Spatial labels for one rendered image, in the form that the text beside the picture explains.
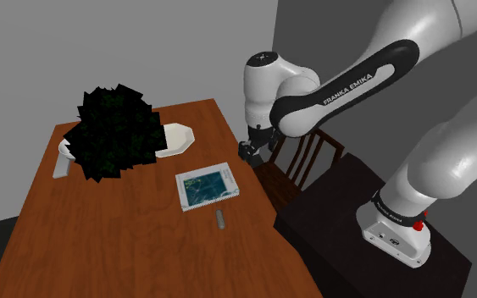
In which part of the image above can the brown wooden chair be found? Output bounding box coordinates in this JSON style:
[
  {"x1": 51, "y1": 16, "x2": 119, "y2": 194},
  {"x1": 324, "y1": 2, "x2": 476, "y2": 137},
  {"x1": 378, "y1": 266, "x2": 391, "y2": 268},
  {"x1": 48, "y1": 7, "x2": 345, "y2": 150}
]
[{"x1": 252, "y1": 127, "x2": 346, "y2": 213}]

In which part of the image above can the blue and white book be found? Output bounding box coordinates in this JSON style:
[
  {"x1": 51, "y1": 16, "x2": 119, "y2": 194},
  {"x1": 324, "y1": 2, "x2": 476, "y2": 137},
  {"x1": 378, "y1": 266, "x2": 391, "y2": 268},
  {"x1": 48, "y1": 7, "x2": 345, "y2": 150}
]
[{"x1": 175, "y1": 162, "x2": 241, "y2": 212}]

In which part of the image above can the white octagonal plate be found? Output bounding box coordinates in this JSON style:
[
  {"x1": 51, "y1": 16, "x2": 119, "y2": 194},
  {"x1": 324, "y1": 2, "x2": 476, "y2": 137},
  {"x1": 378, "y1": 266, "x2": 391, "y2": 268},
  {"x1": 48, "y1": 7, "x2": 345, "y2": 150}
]
[{"x1": 154, "y1": 122, "x2": 196, "y2": 158}]

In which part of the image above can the grey remote control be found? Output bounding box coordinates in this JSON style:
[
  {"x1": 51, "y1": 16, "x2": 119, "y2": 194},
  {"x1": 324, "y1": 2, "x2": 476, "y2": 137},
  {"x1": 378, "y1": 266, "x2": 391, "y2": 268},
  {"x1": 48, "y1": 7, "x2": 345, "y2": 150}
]
[{"x1": 214, "y1": 208, "x2": 227, "y2": 230}]

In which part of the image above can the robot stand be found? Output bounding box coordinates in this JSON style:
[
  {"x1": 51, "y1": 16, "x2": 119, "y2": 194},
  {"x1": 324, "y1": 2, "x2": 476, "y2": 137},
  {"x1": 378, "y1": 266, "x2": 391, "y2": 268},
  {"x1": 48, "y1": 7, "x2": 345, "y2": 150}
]
[{"x1": 273, "y1": 152, "x2": 473, "y2": 298}]

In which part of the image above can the dark leafy potted plant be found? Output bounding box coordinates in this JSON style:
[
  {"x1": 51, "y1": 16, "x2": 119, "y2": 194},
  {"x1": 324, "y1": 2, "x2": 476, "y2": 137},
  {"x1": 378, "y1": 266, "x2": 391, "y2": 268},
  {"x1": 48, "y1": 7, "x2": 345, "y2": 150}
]
[{"x1": 52, "y1": 83, "x2": 168, "y2": 184}]

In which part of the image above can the brown wooden table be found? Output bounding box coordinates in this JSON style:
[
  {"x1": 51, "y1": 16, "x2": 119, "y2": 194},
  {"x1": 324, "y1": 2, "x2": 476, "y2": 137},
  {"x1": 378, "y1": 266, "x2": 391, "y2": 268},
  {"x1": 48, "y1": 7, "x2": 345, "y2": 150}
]
[{"x1": 0, "y1": 97, "x2": 324, "y2": 298}]

